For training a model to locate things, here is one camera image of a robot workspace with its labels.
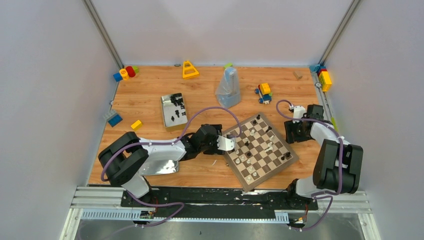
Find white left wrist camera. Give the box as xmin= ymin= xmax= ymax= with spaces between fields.
xmin=216 ymin=135 xmax=236 ymax=152

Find grey lego brick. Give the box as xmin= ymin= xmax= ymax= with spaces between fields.
xmin=103 ymin=109 xmax=117 ymax=121

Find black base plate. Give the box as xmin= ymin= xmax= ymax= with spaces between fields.
xmin=138 ymin=186 xmax=318 ymax=211

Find yellow trapezoid toy block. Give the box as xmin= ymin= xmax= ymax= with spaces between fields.
xmin=182 ymin=60 xmax=200 ymax=80

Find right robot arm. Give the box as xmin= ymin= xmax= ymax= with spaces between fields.
xmin=284 ymin=104 xmax=364 ymax=209

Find yellow cylinder block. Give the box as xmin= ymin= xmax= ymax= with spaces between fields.
xmin=119 ymin=68 xmax=130 ymax=81

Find silver metal tin box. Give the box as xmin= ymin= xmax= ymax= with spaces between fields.
xmin=160 ymin=93 xmax=188 ymax=132

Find silver tin lid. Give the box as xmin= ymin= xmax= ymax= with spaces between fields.
xmin=138 ymin=160 xmax=180 ymax=176

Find blue lego brick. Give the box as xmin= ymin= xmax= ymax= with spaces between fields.
xmin=107 ymin=114 xmax=123 ymax=128

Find small yellow block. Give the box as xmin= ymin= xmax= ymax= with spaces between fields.
xmin=130 ymin=120 xmax=143 ymax=131

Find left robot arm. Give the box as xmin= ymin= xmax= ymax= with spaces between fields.
xmin=98 ymin=124 xmax=236 ymax=207

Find clear bubble wrap bag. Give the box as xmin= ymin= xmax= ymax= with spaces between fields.
xmin=215 ymin=67 xmax=241 ymax=109

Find pile of black chess pieces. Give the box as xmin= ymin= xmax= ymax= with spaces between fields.
xmin=170 ymin=93 xmax=185 ymax=109

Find stacked coloured bricks corner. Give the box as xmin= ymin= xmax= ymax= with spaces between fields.
xmin=309 ymin=64 xmax=332 ymax=92

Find blue cube block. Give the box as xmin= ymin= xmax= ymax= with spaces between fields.
xmin=113 ymin=72 xmax=123 ymax=82

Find purple cable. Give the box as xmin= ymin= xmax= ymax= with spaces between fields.
xmin=275 ymin=99 xmax=344 ymax=232
xmin=100 ymin=106 xmax=243 ymax=229

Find small wooden block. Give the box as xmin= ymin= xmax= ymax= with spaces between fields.
xmin=293 ymin=71 xmax=303 ymax=80

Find toy car blocks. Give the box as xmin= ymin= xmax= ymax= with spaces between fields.
xmin=254 ymin=83 xmax=273 ymax=105

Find green block behind bag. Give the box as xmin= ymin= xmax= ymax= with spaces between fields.
xmin=223 ymin=62 xmax=233 ymax=69

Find wooden chess board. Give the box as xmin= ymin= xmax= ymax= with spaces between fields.
xmin=223 ymin=112 xmax=299 ymax=192

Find red cylinder block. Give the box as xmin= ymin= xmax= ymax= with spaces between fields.
xmin=125 ymin=65 xmax=136 ymax=78

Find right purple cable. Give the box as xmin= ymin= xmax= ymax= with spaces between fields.
xmin=275 ymin=99 xmax=344 ymax=232

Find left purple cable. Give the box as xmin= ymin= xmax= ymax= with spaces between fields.
xmin=100 ymin=106 xmax=243 ymax=229

